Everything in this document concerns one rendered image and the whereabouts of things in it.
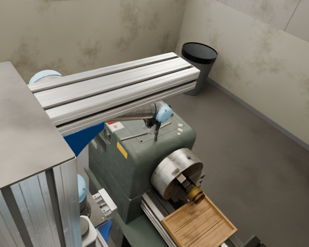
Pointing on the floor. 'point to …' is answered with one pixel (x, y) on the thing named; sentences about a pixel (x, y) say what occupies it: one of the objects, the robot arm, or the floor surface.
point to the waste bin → (199, 62)
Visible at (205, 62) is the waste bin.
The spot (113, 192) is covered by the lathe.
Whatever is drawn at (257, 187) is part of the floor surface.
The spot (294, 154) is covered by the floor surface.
